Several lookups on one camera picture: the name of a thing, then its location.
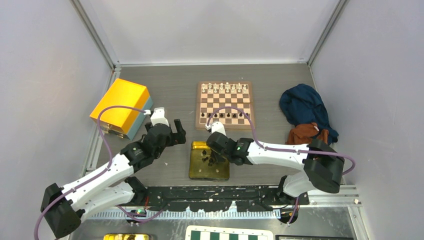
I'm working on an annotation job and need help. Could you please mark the gold metal tray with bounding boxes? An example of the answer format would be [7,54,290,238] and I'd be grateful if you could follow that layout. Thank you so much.
[188,141,230,182]

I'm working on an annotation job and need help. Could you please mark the wooden chess board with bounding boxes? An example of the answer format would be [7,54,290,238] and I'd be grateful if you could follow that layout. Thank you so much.
[195,81,255,130]

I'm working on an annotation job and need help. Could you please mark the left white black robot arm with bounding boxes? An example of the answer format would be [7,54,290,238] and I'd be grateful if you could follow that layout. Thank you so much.
[40,118,187,239]

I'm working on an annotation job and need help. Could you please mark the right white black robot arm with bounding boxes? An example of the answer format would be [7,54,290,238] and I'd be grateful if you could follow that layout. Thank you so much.
[206,132,345,206]

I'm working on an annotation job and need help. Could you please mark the green white chess mat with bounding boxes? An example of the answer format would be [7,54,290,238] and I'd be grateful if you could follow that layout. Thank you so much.
[184,225,275,240]

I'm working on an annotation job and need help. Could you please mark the orange yellow box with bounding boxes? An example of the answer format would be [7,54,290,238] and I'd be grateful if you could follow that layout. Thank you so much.
[89,78,153,140]

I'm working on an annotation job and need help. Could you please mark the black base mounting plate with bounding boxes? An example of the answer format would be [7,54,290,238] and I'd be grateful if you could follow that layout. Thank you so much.
[121,185,295,213]

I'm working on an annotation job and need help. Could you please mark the rust orange cloth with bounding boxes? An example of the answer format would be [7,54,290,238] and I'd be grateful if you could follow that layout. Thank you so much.
[285,122,329,145]

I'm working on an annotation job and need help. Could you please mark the dark blue cloth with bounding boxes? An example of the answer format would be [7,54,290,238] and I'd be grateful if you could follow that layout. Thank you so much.
[279,83,339,145]

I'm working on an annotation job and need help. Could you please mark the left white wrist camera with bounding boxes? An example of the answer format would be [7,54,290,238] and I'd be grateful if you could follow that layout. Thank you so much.
[143,107,170,127]

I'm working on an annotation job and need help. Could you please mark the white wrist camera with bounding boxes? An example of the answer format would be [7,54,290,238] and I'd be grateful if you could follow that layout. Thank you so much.
[143,107,170,127]
[205,121,226,136]

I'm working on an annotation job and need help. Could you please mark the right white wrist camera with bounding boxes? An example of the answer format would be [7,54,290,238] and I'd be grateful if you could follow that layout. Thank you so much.
[205,121,226,136]

